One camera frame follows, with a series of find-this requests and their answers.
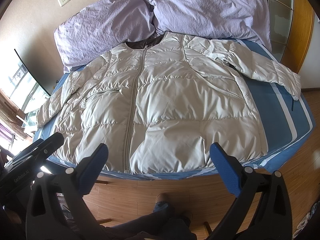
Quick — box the black flat monitor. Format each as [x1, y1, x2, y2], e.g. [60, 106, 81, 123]
[14, 49, 63, 95]

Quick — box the lavender pillow left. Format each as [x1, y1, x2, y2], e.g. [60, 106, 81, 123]
[54, 0, 156, 73]

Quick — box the lavender duvet right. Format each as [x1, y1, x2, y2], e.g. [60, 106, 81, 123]
[149, 0, 272, 50]

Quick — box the wooden glass wardrobe door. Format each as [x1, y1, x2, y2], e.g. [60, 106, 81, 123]
[267, 0, 314, 73]

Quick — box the beige puffer jacket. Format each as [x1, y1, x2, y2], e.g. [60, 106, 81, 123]
[36, 33, 301, 174]

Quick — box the blue white striped bedsheet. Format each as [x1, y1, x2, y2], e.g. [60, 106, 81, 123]
[33, 39, 316, 180]

